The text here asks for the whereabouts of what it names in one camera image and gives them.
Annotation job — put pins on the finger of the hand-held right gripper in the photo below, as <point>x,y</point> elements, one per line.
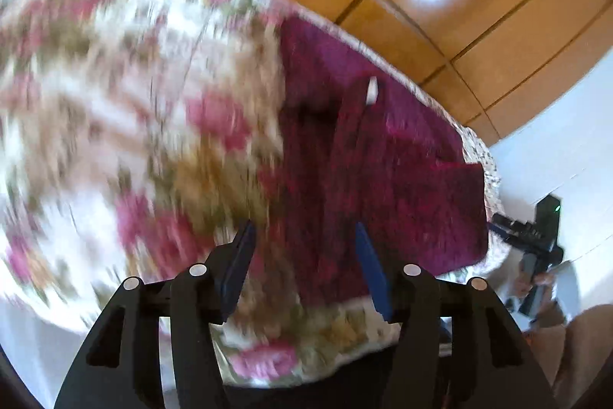
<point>515,231</point>

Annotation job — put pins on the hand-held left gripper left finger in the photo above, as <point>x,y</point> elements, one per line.
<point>237,267</point>

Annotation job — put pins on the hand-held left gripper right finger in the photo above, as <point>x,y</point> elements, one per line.
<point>373,275</point>

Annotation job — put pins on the dark red knit sweater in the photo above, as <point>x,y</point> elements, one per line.
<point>407,179</point>

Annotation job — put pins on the person's right hand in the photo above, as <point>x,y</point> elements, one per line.
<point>545,280</point>

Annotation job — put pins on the person's brown pants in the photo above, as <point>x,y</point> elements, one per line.
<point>584,356</point>

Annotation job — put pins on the floral bedspread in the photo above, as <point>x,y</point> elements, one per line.
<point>96,102</point>

